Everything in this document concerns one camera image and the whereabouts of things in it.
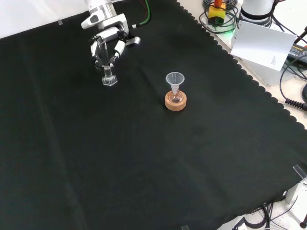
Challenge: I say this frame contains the clear glass graduated cylinder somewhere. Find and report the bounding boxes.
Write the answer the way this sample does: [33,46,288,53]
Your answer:
[96,36,118,87]

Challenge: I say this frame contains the clear plastic funnel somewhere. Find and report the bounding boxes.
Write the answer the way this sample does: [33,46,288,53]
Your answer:
[165,71,186,95]

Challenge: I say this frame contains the black power adapter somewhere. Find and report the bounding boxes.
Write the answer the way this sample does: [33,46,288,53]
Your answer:
[287,44,307,61]

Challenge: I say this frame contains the brown cork ring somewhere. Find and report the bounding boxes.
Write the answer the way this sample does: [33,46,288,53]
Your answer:
[164,92,188,112]

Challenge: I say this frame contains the small round-bottom glass flask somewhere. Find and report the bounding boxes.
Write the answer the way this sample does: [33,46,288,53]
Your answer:
[168,90,184,104]

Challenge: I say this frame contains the black floor cables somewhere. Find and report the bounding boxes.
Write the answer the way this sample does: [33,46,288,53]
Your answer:
[232,202,302,230]

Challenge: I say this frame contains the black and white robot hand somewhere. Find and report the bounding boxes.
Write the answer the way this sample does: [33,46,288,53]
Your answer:
[81,13,142,70]

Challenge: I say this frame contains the green cable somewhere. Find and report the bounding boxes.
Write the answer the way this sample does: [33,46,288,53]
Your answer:
[132,0,152,29]

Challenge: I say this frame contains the pale white board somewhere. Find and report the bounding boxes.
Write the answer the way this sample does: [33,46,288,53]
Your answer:
[230,20,298,72]

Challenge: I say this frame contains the black cables round button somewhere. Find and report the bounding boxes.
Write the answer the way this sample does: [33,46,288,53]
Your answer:
[198,0,241,35]

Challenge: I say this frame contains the yellow stop button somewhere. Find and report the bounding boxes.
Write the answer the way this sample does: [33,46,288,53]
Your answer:
[208,0,227,25]

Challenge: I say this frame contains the black coiled cable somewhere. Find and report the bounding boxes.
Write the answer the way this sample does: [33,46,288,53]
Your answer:
[279,64,307,111]

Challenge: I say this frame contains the black bench cloth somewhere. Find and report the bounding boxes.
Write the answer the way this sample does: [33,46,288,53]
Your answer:
[0,0,307,230]

